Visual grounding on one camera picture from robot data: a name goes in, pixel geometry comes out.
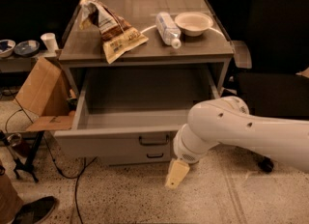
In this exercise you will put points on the black office chair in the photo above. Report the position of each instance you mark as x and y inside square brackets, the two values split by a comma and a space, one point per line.
[277, 37]

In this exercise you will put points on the grey drawer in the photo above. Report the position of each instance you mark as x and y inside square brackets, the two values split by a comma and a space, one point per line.
[136, 158]
[134, 110]

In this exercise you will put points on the white blue bowl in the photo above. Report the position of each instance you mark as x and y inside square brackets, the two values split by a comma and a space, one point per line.
[6, 48]

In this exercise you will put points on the grey top drawer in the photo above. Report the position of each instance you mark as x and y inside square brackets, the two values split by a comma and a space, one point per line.
[134, 110]

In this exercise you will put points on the dark blue bowl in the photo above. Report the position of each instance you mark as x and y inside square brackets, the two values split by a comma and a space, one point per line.
[27, 48]

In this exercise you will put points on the grey bottom drawer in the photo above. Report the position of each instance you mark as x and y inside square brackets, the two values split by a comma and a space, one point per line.
[136, 158]

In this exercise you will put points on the black metal stand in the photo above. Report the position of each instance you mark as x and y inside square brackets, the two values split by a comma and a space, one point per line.
[23, 151]

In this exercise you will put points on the brown cardboard box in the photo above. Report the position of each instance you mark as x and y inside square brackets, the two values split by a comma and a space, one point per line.
[45, 93]

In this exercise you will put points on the brown crumpled chip bag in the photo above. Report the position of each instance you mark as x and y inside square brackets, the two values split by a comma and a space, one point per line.
[117, 35]

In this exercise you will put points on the black shoe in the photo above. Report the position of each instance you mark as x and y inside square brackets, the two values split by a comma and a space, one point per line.
[36, 212]

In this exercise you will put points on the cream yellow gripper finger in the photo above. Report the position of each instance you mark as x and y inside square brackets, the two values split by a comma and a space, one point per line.
[177, 171]

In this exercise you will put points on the white paper bowl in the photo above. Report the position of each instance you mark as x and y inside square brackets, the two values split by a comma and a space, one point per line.
[193, 24]

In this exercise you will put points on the brown trouser leg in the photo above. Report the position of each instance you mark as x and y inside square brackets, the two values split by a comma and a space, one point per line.
[10, 202]

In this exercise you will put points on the clear plastic water bottle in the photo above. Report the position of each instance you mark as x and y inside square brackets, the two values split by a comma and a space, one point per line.
[168, 30]

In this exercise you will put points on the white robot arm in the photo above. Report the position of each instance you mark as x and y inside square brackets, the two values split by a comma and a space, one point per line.
[228, 121]

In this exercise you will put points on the white paper cup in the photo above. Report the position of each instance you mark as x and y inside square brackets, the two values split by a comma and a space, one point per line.
[49, 40]

